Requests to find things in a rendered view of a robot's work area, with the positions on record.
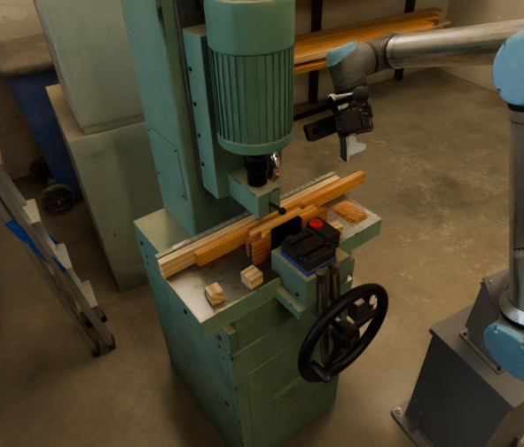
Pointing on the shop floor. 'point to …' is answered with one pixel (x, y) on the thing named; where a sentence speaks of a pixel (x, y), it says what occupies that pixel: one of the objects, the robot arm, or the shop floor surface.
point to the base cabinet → (245, 375)
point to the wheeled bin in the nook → (35, 113)
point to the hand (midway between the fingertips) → (334, 130)
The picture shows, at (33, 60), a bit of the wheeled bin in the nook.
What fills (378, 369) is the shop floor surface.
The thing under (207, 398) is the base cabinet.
